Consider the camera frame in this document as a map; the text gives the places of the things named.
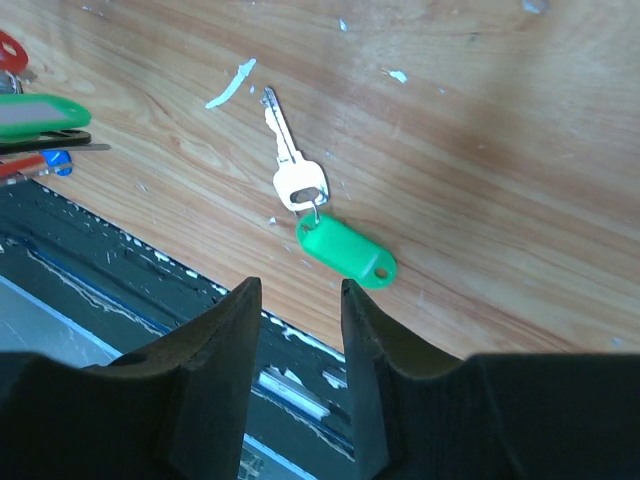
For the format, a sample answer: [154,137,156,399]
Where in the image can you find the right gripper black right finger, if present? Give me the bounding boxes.
[341,280,639,479]

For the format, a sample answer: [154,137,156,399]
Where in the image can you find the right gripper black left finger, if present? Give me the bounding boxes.
[1,277,262,479]

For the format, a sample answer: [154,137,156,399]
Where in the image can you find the green key tag with key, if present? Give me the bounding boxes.
[260,86,397,289]

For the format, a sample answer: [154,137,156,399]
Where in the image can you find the metal key ring disc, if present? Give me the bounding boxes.
[0,29,112,187]

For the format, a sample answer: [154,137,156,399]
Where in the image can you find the blue key tag with key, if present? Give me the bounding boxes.
[41,150,73,176]

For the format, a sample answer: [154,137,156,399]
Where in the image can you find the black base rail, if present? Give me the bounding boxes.
[1,182,355,479]

